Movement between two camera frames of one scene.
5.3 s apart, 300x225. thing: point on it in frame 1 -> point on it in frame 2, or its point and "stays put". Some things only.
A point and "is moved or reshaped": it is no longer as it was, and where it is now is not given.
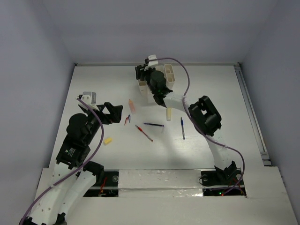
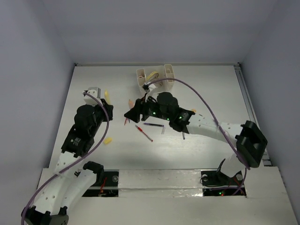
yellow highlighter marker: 168,114 is moved or reshaped
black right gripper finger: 140,72 -> 134,114
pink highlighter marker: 132,106 stays put
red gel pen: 141,130 stays put
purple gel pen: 163,125 stays put
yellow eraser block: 107,140 stays put
